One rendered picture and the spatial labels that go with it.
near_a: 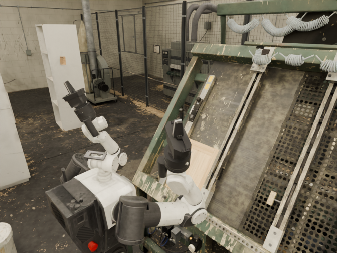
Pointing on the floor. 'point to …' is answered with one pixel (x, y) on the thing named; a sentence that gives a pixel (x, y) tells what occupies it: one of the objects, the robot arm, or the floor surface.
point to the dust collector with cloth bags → (101, 87)
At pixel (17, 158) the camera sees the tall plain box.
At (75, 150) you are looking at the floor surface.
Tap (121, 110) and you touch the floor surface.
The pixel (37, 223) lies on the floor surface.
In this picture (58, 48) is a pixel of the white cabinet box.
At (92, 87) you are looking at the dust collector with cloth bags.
